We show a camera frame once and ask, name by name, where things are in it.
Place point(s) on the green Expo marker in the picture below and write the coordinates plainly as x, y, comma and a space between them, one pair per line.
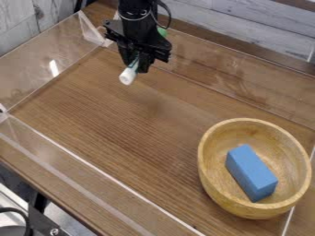
129, 73

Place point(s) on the brown wooden bowl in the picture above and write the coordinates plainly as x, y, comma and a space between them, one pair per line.
281, 153

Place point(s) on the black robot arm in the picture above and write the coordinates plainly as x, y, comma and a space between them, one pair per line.
136, 9

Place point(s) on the blue foam block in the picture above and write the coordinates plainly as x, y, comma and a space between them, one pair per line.
251, 173

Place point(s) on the clear acrylic corner bracket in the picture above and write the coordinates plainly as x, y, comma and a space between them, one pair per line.
93, 34

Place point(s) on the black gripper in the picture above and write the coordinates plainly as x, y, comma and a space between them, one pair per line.
114, 30

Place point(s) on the black metal table leg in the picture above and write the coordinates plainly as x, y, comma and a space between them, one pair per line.
40, 202

